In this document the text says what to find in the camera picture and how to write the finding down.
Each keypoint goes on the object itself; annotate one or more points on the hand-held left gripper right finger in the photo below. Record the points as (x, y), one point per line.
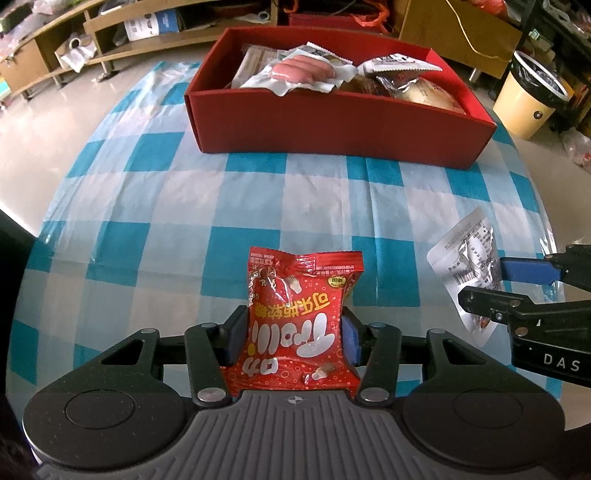
(351, 341)

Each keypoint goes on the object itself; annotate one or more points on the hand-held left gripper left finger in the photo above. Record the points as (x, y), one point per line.
(233, 337)

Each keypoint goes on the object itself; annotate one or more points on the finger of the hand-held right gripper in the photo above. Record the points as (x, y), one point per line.
(524, 269)
(489, 304)

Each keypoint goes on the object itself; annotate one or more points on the silver snack packet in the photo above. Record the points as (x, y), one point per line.
(471, 258)

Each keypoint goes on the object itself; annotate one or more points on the red candy packet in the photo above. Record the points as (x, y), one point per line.
(295, 323)

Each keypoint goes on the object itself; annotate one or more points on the round steamed cake packet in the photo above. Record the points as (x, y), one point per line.
(429, 94)

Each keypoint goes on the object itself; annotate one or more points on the red cardboard box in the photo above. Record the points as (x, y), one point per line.
(323, 124)

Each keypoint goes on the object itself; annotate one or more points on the dark brown snack packet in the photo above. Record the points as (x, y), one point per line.
(369, 85)

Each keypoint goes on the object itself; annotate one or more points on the white silver barcode packet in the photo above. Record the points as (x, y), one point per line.
(397, 64)

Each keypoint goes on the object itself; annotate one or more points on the pink sausage packet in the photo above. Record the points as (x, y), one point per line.
(300, 71)

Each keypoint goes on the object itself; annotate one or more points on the long beige snack packet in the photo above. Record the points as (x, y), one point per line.
(254, 62)

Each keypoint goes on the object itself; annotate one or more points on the white plastic bag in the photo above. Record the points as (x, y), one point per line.
(577, 150)

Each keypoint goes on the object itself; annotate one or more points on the blue checkered tablecloth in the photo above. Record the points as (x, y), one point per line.
(138, 207)

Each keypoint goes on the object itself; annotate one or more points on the yellow trash bin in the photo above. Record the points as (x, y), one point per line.
(526, 106)

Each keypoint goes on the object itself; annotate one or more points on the wooden tv stand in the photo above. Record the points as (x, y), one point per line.
(443, 27)

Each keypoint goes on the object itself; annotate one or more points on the red plastic bag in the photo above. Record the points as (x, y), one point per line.
(369, 18)

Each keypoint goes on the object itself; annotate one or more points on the blue white carton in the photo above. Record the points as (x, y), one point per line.
(152, 23)

